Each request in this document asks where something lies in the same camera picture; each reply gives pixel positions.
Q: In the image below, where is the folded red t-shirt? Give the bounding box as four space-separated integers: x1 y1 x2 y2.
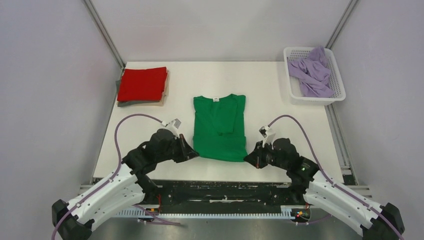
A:
117 66 168 102

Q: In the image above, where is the corner metal strut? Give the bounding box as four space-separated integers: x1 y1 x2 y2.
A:
325 0 360 49
82 0 126 70

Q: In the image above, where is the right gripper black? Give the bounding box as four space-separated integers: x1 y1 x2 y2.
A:
244 140 289 171

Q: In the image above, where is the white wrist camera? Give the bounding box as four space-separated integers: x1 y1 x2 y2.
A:
161 118 182 138
259 125 276 148

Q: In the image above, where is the right corner metal strut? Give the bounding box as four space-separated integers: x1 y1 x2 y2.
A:
325 0 360 49

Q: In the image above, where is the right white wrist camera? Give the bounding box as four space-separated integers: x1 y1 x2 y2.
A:
259 125 276 148

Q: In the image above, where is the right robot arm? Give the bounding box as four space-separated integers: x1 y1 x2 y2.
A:
244 138 405 240

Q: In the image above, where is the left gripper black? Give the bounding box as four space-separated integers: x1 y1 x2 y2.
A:
156 133 199 163

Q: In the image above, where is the white plastic basket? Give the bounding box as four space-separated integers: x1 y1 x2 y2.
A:
283 46 346 106

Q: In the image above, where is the aluminium rail frame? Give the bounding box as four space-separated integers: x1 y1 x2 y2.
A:
75 105 376 210

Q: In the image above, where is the left corner metal strut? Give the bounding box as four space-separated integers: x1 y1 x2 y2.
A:
82 0 126 70

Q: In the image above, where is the purple t-shirt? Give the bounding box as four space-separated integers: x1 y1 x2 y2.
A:
287 46 334 98

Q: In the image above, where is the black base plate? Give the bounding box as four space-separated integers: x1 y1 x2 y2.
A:
140 179 306 214

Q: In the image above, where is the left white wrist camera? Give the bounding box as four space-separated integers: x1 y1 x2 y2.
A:
161 118 182 138

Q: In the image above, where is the green t-shirt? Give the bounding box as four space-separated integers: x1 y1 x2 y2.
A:
192 94 248 163

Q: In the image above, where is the white cable duct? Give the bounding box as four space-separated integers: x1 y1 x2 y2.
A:
114 206 295 220

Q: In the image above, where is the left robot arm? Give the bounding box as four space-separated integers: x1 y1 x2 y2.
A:
51 128 199 240

